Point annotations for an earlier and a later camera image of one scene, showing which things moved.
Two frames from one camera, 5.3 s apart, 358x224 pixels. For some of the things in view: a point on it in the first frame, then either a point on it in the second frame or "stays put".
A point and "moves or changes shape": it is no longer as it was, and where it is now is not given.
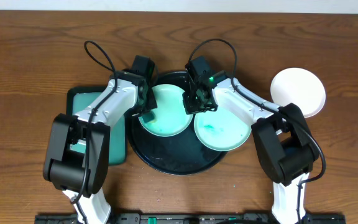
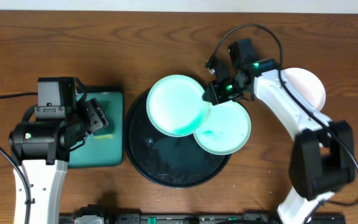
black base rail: (191, 218) stays put
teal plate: (170, 117) moves or changes shape
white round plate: (301, 86) stays put
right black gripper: (198, 104) -> (221, 88)
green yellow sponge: (149, 117) moves or changes shape
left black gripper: (150, 101) -> (89, 121)
